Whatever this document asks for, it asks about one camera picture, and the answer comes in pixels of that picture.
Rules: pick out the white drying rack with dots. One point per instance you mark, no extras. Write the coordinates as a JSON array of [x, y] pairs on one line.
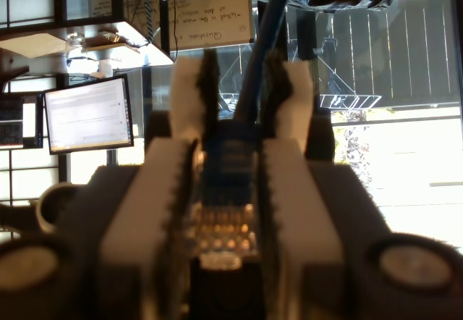
[[347, 101]]

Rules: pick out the whiteboard with handwriting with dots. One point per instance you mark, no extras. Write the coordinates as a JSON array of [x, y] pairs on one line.
[[217, 19]]

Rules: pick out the white cup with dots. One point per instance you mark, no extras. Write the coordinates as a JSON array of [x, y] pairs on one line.
[[105, 68]]

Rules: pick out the lit computer monitor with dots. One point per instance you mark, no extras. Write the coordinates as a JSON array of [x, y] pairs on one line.
[[87, 117]]

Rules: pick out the dark computer monitor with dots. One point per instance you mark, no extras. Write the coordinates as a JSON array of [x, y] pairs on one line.
[[11, 124]]

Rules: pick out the wooden table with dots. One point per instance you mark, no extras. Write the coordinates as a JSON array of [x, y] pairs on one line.
[[36, 45]]

